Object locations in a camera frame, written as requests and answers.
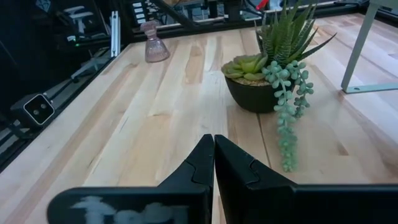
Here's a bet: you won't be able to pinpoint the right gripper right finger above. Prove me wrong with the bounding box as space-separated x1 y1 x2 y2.
215 134 296 224

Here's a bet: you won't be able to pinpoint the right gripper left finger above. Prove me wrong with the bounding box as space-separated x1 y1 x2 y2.
158 134 215 224

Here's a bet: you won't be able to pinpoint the succulent plants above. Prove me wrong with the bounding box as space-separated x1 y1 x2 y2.
221 0 338 173

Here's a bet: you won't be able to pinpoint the pink ribbed glass candle holder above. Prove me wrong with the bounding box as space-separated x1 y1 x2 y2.
139 21 171 63

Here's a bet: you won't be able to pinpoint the silver aluminium extrusion bar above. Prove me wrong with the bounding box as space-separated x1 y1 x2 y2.
111 11 121 58

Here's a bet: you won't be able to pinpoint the black drawer unit white labels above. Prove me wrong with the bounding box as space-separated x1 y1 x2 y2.
132 0 149 26

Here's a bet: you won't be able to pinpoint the pale green perforated metal shelf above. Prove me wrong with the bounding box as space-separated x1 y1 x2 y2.
340 0 398 94

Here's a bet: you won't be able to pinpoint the grey office chair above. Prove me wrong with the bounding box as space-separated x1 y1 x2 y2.
63 5 108 41

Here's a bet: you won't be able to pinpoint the black table-level camera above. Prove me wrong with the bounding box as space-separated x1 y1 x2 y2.
9 92 56 129

